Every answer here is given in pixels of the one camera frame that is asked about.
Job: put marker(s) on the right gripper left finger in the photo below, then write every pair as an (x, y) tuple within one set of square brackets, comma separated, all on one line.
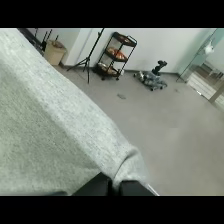
[(98, 185)]

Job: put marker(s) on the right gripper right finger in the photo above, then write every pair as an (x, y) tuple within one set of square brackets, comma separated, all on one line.
[(134, 188)]

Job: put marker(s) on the grey garment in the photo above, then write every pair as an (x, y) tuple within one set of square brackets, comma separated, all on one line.
[(50, 126)]

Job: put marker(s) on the black and grey floor device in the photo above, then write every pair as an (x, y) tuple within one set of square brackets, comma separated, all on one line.
[(154, 77)]

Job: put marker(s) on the black tripod stand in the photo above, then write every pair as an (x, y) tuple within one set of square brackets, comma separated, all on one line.
[(87, 60)]

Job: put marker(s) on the black shelf trolley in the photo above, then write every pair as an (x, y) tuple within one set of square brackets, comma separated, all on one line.
[(116, 55)]

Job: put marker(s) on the beige bin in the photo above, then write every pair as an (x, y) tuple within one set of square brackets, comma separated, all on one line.
[(54, 52)]

